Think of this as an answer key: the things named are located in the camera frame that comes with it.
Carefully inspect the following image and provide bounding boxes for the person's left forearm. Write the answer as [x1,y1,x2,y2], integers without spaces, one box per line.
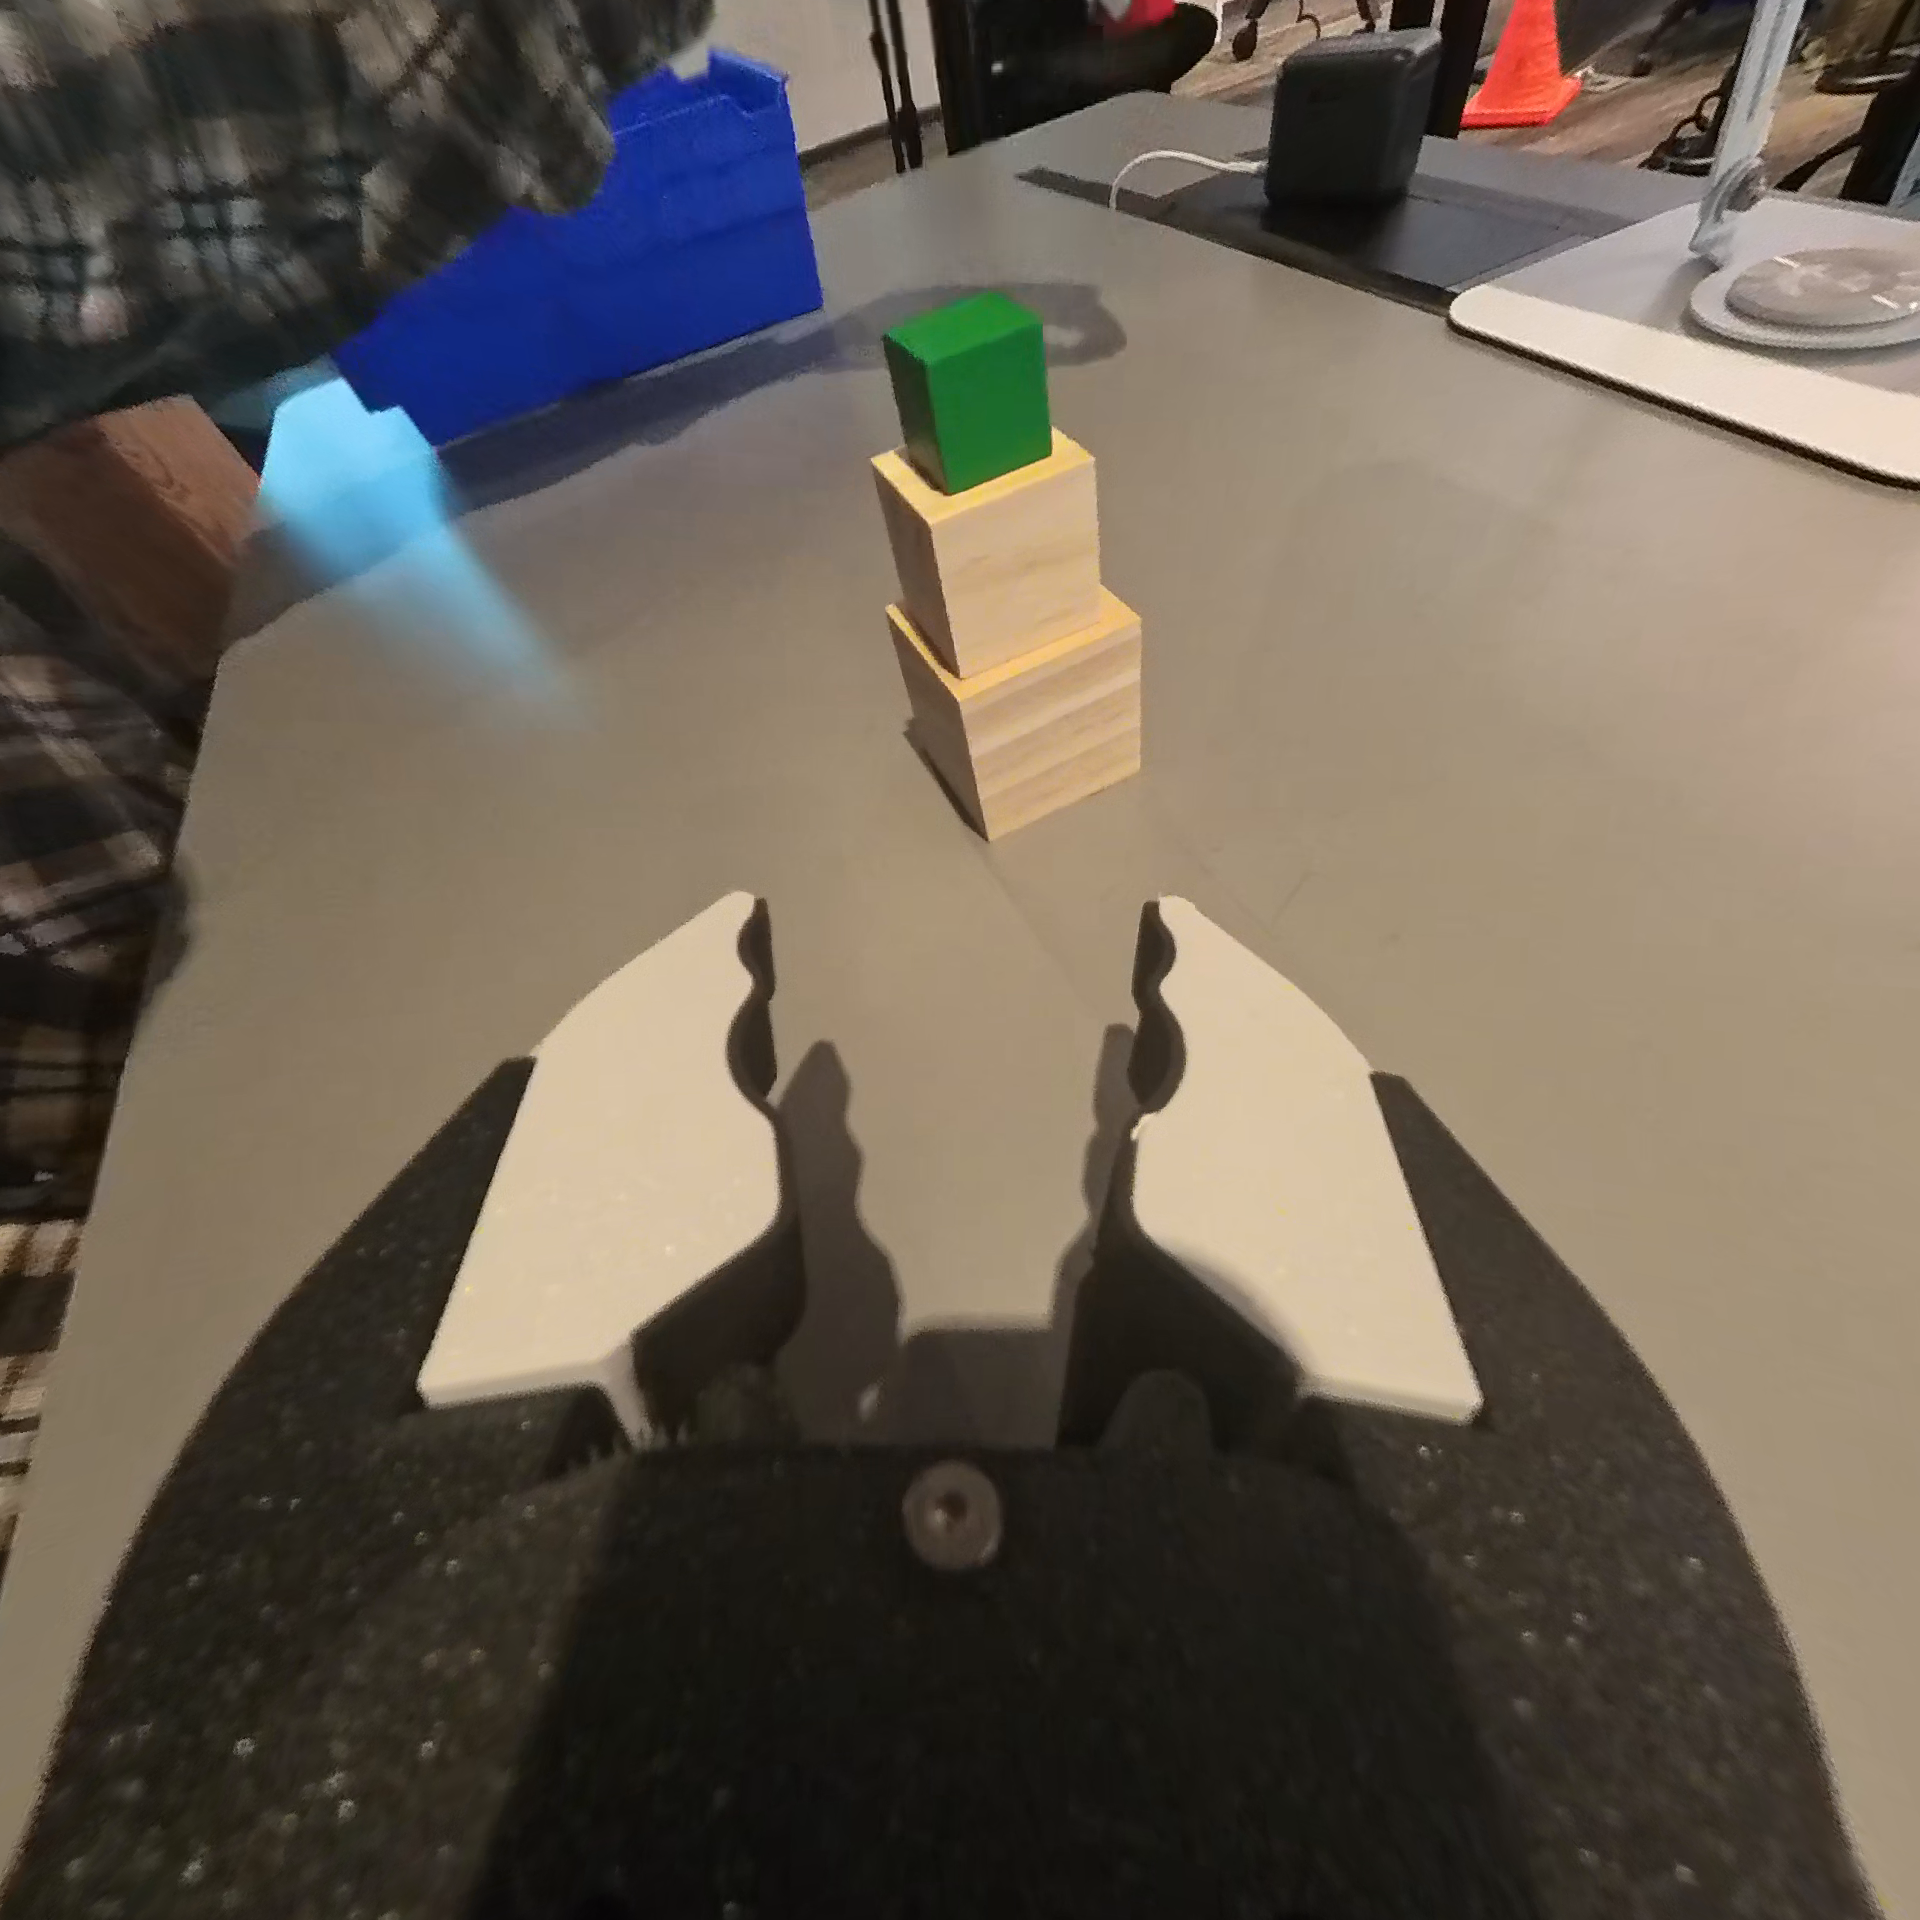
[0,0,721,443]

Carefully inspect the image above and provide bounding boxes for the black mat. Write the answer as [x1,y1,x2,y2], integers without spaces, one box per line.
[1017,137,1665,321]

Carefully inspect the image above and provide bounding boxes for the medium plain wooden cube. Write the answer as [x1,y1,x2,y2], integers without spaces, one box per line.
[870,427,1105,681]

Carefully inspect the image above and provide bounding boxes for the white mat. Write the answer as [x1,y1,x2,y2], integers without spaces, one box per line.
[1447,194,1920,490]

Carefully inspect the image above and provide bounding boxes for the black box-shaped device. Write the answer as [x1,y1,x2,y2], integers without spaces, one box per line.
[1263,28,1445,209]

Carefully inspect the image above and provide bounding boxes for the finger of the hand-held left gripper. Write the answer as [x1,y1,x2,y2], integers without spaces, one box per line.
[259,367,587,729]

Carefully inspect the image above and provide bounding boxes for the person's plaid clothing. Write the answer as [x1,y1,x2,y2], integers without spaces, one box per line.
[0,540,203,1578]

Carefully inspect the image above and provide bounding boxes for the large plain wooden cube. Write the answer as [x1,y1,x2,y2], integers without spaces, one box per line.
[884,586,1145,842]

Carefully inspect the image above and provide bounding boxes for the black stand legs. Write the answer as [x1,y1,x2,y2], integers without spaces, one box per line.
[867,0,924,173]

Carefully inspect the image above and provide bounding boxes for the white cable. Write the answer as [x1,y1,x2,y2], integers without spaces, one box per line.
[1111,147,1278,213]

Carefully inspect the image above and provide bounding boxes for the person's left hand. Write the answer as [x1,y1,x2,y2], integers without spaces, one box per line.
[0,397,264,683]

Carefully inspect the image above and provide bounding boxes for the orange traffic cone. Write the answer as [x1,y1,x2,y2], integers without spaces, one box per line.
[1463,0,1584,129]

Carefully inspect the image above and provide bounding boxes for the dark chair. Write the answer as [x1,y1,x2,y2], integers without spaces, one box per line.
[927,0,1221,154]

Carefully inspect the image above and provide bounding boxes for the green wooden cube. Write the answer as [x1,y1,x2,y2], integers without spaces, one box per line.
[881,292,1052,497]

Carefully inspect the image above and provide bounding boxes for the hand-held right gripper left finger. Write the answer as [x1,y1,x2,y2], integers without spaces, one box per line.
[416,891,805,1439]

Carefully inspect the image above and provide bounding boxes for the white stand with round base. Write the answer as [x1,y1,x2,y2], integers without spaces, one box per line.
[1686,0,1920,349]

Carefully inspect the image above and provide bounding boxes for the blue plastic bin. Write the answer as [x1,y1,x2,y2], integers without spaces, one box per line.
[334,49,828,453]

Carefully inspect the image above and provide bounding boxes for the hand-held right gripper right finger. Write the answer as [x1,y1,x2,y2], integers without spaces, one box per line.
[1101,895,1487,1426]

